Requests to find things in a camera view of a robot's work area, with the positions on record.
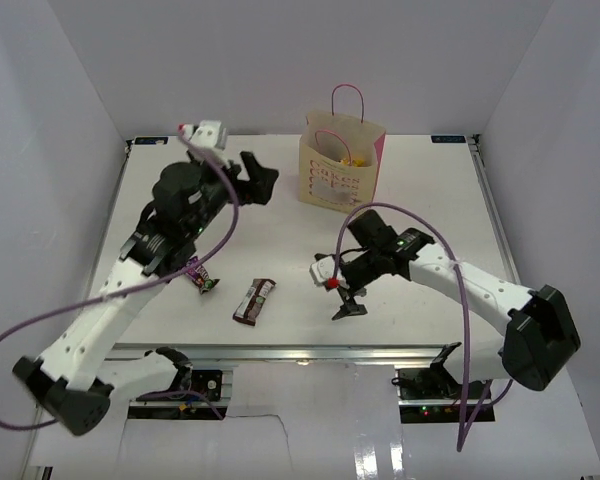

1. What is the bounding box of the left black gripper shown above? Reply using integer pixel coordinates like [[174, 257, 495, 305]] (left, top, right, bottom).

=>
[[188, 150, 279, 238]]

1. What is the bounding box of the yellow M&M's pack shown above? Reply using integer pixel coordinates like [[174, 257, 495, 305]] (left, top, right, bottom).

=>
[[339, 157, 367, 168]]

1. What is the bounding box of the brown chocolate bar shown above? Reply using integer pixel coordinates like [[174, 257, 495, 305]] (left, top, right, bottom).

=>
[[232, 278, 277, 327]]

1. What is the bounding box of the purple M&M's pack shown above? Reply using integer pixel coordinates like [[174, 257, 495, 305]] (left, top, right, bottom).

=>
[[185, 256, 219, 295]]

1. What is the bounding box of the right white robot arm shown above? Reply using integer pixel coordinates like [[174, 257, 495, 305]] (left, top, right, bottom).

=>
[[310, 209, 581, 399]]

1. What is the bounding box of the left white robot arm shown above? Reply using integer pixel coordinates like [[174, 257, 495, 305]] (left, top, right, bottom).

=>
[[13, 151, 279, 436]]

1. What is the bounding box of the beige pink paper bag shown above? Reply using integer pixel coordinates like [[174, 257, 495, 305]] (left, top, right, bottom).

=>
[[297, 96, 386, 213]]

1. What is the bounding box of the left blue table label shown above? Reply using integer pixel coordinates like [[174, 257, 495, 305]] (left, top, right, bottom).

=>
[[131, 136, 169, 146]]

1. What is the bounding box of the blue table label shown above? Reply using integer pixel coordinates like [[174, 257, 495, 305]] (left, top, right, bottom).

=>
[[131, 136, 169, 146], [430, 135, 466, 144]]

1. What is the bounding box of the right blue table label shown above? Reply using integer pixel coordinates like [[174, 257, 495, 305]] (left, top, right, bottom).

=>
[[430, 135, 466, 144]]

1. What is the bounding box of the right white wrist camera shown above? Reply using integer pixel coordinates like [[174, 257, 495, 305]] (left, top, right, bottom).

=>
[[309, 253, 340, 290]]

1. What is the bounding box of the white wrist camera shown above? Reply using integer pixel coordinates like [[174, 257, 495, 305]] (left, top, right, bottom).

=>
[[178, 120, 228, 163], [309, 253, 340, 290]]

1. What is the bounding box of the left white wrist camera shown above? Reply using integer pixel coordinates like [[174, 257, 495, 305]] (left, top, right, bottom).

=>
[[178, 120, 228, 163]]

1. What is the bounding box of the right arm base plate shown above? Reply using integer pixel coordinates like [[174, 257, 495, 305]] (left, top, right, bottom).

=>
[[391, 368, 461, 425]]

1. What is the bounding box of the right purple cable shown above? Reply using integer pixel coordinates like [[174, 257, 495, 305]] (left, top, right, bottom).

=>
[[332, 202, 514, 453]]

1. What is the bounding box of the purple cable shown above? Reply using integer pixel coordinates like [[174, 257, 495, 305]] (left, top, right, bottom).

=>
[[332, 202, 514, 453], [0, 127, 241, 431]]

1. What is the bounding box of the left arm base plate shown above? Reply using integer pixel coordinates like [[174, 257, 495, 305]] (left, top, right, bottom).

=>
[[127, 369, 227, 421]]

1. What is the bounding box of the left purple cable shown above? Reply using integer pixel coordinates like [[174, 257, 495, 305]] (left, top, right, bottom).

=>
[[0, 127, 241, 431]]

